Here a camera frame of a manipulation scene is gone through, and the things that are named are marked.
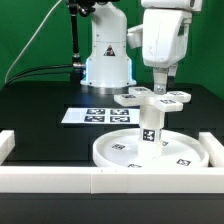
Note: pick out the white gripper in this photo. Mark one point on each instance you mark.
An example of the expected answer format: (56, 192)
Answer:
(163, 37)

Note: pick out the white cross-shaped table base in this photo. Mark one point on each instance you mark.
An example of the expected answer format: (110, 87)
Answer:
(141, 96)

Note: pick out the white round table top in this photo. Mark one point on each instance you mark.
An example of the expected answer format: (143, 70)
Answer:
(132, 149)

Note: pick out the white marker sheet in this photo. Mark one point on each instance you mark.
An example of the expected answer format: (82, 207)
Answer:
(101, 116)

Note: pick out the white right fence rail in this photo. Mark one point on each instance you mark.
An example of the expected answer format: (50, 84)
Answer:
(213, 147)

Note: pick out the white fence rail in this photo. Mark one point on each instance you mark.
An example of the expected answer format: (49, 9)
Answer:
(213, 147)
(7, 143)
(93, 180)

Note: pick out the white left fence rail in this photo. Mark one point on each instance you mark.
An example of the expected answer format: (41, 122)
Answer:
(7, 143)

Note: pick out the white front fence rail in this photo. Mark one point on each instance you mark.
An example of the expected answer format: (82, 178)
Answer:
(93, 180)

